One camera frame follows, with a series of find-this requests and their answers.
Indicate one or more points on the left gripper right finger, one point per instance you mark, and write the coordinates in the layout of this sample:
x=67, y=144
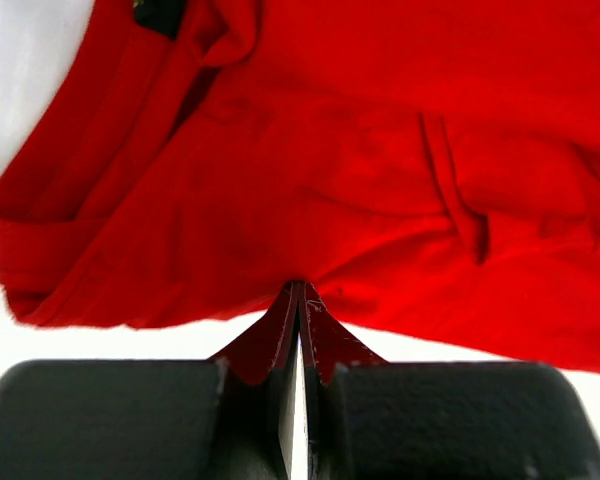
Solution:
x=368, y=418

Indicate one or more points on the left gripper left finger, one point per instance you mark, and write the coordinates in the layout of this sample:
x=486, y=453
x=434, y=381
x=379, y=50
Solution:
x=226, y=417

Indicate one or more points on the red t shirt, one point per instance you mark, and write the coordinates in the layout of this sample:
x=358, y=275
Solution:
x=432, y=167

